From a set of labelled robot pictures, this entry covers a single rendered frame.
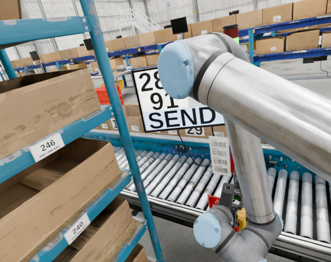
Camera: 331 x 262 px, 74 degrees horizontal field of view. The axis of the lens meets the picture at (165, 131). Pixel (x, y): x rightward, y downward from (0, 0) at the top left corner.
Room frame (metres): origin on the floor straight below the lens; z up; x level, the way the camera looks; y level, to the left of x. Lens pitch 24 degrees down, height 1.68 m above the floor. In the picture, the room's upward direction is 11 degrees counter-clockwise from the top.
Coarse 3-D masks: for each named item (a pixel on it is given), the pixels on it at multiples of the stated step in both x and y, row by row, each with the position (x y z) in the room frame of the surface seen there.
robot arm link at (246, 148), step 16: (240, 48) 0.54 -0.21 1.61; (240, 128) 0.52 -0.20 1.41; (240, 144) 0.52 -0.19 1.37; (256, 144) 0.52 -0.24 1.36; (240, 160) 0.52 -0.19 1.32; (256, 160) 0.51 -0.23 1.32; (240, 176) 0.53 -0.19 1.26; (256, 176) 0.50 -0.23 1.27; (256, 192) 0.49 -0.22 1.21; (256, 208) 0.49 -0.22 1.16; (272, 208) 0.49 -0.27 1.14; (256, 224) 0.48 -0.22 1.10; (272, 224) 0.48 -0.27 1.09; (272, 240) 0.46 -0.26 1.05
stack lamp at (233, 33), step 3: (225, 30) 0.79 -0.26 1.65; (228, 30) 0.78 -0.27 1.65; (231, 30) 0.77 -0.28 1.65; (234, 30) 0.77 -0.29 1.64; (237, 30) 0.78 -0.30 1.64; (225, 33) 0.79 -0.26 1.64; (228, 33) 0.78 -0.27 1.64; (231, 33) 0.77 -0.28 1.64; (234, 33) 0.77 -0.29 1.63; (237, 33) 0.78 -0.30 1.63; (231, 36) 0.77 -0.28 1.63; (234, 36) 0.77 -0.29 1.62; (237, 36) 0.78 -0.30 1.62; (234, 39) 0.77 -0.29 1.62; (237, 39) 0.78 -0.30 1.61; (237, 42) 0.78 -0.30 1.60
